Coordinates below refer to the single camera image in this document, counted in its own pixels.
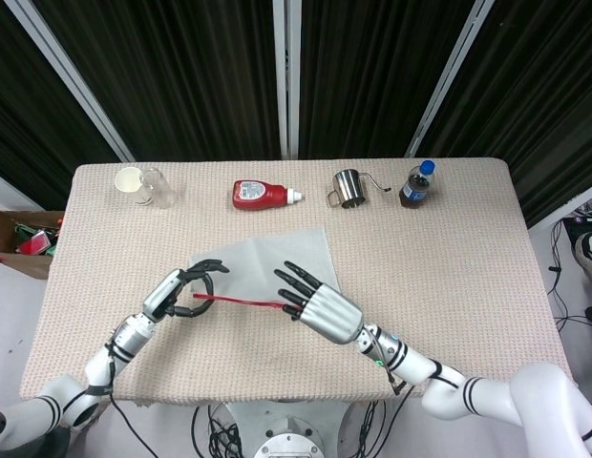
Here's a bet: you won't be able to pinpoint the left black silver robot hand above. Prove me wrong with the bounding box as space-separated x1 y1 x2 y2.
141 259 230 322

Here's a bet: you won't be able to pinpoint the black floor cables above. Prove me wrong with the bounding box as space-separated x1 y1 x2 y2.
547 209 592 371

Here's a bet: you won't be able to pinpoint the clear zip pouch red zipper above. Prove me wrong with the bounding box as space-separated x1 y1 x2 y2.
187 226 343 314

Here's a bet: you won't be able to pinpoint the black pleated curtain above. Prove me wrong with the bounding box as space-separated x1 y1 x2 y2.
0 0 592 230

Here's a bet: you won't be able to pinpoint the clear glass cup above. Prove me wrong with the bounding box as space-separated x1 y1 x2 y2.
138 166 177 210

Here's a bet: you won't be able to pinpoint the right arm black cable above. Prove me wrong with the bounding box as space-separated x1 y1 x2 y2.
367 328 416 398

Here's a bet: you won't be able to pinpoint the steel gooseneck pour-over kettle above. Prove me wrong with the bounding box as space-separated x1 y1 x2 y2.
327 169 392 210

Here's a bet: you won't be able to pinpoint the red ketchup bottle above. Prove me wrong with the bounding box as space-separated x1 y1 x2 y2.
231 178 306 211

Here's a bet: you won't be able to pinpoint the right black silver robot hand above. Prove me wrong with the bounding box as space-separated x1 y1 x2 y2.
274 260 364 344

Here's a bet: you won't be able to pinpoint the white paper cup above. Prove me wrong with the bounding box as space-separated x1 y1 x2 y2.
114 166 149 207

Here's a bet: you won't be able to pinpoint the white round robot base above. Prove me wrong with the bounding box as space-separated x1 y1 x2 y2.
228 400 349 458

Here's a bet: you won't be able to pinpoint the brown cardboard box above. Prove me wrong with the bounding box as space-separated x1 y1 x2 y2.
0 210 66 281

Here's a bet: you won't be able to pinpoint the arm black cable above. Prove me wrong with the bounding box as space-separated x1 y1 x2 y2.
104 341 152 458
367 328 416 398

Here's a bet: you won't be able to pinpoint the cola bottle blue cap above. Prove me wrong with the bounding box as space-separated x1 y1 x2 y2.
398 159 438 210

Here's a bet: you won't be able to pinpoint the beige waffle tablecloth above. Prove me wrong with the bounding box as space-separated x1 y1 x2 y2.
19 157 579 407

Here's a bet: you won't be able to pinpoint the black white sneaker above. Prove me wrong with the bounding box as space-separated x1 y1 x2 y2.
573 232 592 292

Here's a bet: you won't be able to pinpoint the red packet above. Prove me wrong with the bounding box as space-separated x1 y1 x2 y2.
18 230 53 258

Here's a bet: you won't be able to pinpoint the black cables under base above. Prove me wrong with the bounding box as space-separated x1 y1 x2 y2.
190 400 388 458

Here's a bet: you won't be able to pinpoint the white frame post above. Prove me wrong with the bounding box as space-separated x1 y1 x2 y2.
404 0 497 158
0 0 136 163
271 0 303 161

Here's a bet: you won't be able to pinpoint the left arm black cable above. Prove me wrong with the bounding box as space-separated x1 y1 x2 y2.
104 341 152 458

